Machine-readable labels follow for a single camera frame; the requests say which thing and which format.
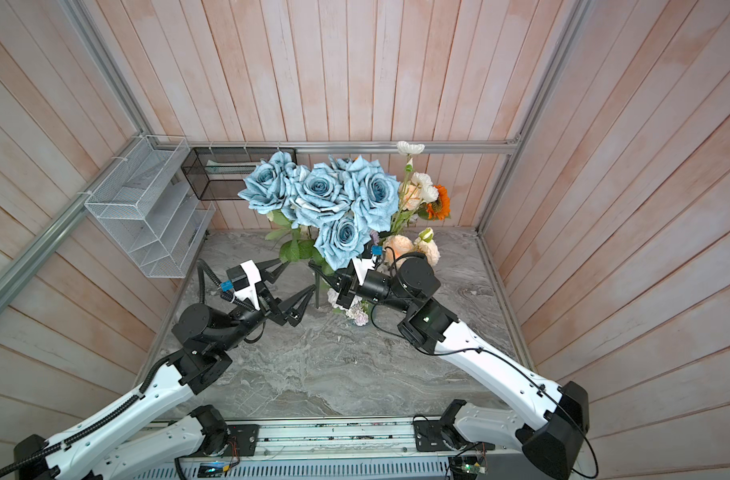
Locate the white wire mesh shelf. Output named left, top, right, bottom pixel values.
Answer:
left=85, top=135, right=215, bottom=279

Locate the white ranunculus stem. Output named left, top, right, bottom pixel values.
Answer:
left=390, top=141, right=438, bottom=235

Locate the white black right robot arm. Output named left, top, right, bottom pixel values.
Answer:
left=309, top=253, right=590, bottom=479

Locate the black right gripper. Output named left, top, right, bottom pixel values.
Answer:
left=316, top=260, right=416, bottom=318

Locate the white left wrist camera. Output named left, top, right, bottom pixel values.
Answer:
left=221, top=260, right=265, bottom=310

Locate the aluminium frame rail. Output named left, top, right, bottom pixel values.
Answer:
left=157, top=136, right=519, bottom=154

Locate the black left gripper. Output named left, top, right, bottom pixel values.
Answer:
left=216, top=253, right=316, bottom=350

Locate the orange gerbera flower stem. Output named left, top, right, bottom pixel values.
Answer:
left=425, top=185, right=451, bottom=221

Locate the black wire mesh basket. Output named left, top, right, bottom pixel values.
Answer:
left=181, top=147, right=297, bottom=201

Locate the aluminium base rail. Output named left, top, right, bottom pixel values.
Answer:
left=89, top=410, right=547, bottom=479

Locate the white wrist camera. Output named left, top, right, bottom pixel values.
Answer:
left=221, top=260, right=265, bottom=310
left=352, top=243, right=383, bottom=285

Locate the peach carnation stem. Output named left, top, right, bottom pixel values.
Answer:
left=383, top=228, right=441, bottom=266

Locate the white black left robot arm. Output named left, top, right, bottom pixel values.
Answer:
left=0, top=259, right=316, bottom=479

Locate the pink white green bouquet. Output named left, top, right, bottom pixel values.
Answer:
left=327, top=289, right=371, bottom=327

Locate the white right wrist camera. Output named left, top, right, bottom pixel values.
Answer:
left=352, top=243, right=383, bottom=285

